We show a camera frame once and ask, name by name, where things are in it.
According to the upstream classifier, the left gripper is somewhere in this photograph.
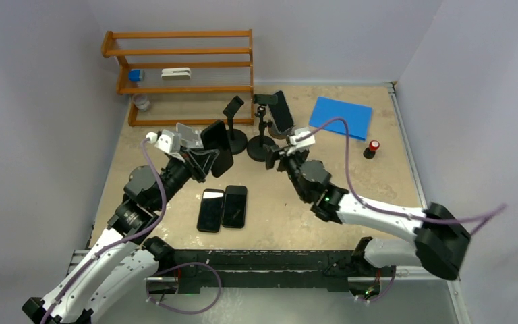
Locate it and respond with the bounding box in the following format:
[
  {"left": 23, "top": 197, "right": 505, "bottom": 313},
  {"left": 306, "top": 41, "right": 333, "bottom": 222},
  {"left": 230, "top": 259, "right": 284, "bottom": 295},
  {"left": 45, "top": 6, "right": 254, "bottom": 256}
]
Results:
[{"left": 152, "top": 144, "right": 218, "bottom": 211}]

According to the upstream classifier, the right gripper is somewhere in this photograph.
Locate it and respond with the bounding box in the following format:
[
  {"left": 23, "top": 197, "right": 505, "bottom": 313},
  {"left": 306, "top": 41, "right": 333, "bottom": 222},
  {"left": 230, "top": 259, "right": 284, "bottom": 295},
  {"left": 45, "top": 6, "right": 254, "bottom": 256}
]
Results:
[{"left": 264, "top": 138, "right": 310, "bottom": 201}]

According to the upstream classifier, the black tall round-base stand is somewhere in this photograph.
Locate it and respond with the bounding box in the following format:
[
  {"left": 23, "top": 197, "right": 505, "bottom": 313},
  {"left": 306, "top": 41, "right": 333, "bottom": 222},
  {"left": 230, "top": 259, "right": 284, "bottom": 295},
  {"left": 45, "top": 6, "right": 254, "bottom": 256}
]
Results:
[{"left": 246, "top": 94, "right": 277, "bottom": 162}]

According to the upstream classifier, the black phone from silver stand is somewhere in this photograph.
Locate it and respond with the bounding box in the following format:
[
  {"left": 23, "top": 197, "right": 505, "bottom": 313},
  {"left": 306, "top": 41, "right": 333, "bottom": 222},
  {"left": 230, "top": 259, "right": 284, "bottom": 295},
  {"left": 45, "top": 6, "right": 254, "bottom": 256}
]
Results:
[{"left": 196, "top": 189, "right": 225, "bottom": 233}]

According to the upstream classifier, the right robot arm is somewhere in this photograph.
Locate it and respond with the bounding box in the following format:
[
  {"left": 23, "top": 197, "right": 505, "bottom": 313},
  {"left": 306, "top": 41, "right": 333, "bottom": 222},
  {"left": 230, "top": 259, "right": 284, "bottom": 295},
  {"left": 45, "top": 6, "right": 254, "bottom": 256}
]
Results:
[{"left": 265, "top": 145, "right": 471, "bottom": 281}]

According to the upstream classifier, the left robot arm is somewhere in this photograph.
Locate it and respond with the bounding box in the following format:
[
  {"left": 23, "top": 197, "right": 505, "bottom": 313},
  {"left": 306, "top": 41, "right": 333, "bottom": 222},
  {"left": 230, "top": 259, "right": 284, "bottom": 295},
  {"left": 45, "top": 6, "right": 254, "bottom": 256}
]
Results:
[{"left": 22, "top": 148, "right": 220, "bottom": 323}]

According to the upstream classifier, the silver folding phone stand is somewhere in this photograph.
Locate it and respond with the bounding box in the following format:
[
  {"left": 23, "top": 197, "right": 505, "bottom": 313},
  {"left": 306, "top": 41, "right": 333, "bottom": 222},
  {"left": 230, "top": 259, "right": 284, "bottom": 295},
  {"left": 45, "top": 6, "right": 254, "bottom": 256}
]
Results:
[{"left": 176, "top": 123, "right": 204, "bottom": 149}]

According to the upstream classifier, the small clear plastic jar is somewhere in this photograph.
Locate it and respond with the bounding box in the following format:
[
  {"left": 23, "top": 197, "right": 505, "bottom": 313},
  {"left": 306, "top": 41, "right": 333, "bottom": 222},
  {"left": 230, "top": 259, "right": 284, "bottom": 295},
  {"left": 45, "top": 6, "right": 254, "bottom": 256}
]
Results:
[{"left": 131, "top": 94, "right": 150, "bottom": 111}]

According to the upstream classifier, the white flat device on rack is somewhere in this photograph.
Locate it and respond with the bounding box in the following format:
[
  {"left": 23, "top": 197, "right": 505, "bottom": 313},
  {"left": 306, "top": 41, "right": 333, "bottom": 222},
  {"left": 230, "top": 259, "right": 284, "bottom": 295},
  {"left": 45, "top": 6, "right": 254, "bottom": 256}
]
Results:
[{"left": 161, "top": 67, "right": 192, "bottom": 81}]

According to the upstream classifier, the blue foam mat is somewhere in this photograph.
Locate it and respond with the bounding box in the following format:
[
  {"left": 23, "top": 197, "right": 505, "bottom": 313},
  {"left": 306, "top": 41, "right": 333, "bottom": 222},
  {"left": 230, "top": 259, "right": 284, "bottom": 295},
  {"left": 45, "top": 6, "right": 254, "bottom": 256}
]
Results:
[{"left": 308, "top": 97, "right": 373, "bottom": 141}]

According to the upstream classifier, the red black button knob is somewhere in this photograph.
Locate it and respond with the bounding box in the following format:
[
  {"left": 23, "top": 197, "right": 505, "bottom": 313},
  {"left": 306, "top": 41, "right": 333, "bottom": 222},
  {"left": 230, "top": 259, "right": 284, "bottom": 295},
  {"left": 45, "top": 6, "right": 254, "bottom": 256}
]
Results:
[{"left": 363, "top": 140, "right": 380, "bottom": 159}]

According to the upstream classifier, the blue white small box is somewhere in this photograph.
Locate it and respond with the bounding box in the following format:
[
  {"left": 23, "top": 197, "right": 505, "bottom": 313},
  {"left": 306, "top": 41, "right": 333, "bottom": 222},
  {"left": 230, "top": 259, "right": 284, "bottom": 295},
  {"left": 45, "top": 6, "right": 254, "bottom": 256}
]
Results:
[{"left": 128, "top": 69, "right": 145, "bottom": 83}]

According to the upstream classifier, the orange wooden rack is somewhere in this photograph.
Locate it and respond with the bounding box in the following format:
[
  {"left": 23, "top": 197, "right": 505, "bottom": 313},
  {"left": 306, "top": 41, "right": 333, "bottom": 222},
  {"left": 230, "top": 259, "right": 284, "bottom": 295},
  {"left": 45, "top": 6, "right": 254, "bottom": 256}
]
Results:
[{"left": 100, "top": 29, "right": 254, "bottom": 126}]

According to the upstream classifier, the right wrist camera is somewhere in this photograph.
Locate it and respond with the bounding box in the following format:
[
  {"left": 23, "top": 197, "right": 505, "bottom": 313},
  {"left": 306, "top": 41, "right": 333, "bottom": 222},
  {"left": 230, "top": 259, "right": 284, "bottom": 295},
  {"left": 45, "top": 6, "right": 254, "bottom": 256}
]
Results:
[{"left": 285, "top": 127, "right": 316, "bottom": 156}]

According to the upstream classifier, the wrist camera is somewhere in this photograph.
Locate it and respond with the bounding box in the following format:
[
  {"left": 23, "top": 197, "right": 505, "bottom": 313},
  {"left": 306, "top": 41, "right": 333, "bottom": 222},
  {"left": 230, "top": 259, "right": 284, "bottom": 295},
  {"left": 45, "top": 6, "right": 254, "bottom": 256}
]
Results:
[
  {"left": 145, "top": 130, "right": 185, "bottom": 163},
  {"left": 285, "top": 127, "right": 316, "bottom": 156}
]

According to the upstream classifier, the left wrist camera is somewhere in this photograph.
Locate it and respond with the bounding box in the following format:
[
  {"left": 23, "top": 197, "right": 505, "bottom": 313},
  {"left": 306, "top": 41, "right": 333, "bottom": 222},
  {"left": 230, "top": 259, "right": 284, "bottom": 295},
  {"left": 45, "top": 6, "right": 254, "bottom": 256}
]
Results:
[{"left": 145, "top": 130, "right": 185, "bottom": 163}]

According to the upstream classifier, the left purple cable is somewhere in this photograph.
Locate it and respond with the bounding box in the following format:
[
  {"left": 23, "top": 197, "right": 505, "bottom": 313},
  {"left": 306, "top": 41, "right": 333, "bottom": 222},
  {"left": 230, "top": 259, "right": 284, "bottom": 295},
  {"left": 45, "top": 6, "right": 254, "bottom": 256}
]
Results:
[{"left": 38, "top": 136, "right": 223, "bottom": 324}]

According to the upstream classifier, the purple cable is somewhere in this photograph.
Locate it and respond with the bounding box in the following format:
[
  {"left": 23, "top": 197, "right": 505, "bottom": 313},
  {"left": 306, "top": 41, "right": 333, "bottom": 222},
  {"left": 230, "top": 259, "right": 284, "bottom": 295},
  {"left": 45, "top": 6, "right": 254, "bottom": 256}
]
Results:
[
  {"left": 38, "top": 136, "right": 223, "bottom": 324},
  {"left": 297, "top": 117, "right": 509, "bottom": 305}
]

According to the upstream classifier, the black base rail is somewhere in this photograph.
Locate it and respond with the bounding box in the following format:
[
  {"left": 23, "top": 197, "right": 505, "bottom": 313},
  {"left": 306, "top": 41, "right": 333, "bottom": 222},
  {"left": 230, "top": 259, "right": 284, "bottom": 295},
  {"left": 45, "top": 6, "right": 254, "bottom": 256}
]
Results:
[{"left": 155, "top": 248, "right": 394, "bottom": 294}]

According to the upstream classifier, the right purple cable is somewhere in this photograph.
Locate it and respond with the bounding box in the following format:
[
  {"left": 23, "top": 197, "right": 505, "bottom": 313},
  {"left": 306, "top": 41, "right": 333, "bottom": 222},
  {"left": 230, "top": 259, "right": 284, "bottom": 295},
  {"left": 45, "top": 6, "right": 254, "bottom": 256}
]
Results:
[{"left": 297, "top": 117, "right": 509, "bottom": 305}]

